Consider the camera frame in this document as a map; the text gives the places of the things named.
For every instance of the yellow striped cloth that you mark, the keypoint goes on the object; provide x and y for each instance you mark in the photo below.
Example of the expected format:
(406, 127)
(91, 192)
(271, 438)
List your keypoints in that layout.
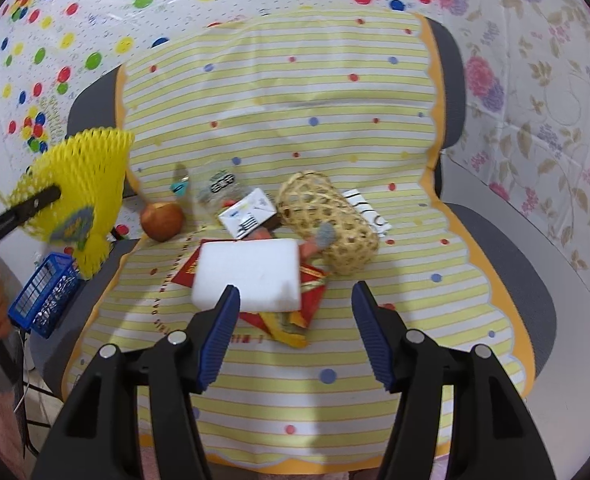
(300, 110)

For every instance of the white paper with black print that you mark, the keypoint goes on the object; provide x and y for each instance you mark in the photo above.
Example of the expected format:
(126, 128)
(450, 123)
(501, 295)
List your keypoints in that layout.
(372, 215)

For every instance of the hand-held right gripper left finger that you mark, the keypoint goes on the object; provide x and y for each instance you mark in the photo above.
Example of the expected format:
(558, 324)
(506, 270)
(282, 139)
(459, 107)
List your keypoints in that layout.
(220, 340)

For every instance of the small grey object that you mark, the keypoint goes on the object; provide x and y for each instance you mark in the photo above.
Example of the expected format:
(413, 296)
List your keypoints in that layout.
(326, 234)

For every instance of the teal foil wrapper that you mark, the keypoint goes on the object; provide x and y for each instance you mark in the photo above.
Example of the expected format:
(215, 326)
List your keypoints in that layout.
(180, 187)

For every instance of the woven bamboo basket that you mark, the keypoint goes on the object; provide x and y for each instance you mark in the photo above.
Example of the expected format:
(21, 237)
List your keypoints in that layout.
(315, 200)

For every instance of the clear plastic wrapper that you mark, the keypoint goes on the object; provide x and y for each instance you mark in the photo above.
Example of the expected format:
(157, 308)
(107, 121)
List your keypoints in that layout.
(220, 185)

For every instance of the red paper packet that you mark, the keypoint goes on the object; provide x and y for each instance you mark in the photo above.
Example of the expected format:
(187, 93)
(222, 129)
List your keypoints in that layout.
(311, 300)

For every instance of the small blue plastic crate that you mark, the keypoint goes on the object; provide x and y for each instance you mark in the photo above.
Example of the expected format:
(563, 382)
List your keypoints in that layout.
(40, 290)

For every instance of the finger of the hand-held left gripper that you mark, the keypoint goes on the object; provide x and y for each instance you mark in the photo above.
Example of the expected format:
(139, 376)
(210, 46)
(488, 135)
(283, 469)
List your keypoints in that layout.
(27, 205)

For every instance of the yellow foam fruit net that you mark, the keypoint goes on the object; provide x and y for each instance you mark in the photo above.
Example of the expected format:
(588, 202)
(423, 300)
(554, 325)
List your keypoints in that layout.
(95, 170)

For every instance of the red apple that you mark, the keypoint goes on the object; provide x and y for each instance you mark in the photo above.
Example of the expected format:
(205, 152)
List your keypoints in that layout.
(162, 221)

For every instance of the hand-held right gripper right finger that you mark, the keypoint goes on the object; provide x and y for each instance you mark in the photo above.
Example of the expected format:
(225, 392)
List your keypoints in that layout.
(375, 340)

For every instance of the brown sausage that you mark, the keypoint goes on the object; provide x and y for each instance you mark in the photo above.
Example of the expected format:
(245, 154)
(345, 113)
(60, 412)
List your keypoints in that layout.
(309, 250)

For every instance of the floral wall cloth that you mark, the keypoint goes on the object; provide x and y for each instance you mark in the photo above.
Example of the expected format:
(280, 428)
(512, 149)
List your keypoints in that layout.
(550, 60)

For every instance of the white foam block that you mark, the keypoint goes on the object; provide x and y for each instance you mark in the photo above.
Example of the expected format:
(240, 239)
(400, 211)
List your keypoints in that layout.
(255, 270)

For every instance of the small white milk carton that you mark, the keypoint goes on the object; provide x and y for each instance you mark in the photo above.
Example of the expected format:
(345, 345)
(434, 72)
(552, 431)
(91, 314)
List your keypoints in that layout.
(247, 210)

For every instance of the yellow wrapper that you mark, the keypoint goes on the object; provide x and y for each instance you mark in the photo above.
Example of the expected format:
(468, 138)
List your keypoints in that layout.
(290, 336)

